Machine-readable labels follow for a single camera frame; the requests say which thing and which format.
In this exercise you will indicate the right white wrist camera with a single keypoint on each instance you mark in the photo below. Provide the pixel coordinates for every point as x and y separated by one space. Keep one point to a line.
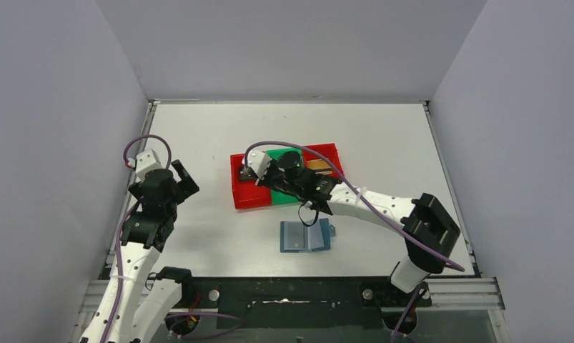
257 163

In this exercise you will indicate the green plastic bin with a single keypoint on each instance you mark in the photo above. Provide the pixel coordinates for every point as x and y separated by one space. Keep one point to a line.
277 197

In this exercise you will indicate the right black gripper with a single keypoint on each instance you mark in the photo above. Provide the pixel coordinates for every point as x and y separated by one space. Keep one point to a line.
268 175

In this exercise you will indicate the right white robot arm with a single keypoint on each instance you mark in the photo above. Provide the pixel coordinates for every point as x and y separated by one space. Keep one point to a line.
430 233

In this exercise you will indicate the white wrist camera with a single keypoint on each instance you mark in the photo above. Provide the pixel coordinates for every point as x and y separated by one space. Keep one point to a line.
257 163
145 162

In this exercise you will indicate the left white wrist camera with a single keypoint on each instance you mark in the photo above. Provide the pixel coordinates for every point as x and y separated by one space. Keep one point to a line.
145 162

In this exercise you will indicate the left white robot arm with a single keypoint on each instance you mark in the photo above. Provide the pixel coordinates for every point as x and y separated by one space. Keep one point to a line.
123 315

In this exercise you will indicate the teal card holder wallet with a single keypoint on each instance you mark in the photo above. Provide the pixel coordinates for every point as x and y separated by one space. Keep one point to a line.
295 237

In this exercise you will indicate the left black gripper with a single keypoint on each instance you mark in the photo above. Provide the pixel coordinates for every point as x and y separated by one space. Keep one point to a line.
183 181

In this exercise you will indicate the red plastic bin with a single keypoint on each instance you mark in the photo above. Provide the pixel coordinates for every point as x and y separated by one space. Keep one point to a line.
245 193
327 152

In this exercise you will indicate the gold credit card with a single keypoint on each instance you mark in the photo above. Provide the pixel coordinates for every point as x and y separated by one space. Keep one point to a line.
319 166

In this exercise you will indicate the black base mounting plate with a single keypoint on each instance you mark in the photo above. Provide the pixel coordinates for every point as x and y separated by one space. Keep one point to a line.
300 302

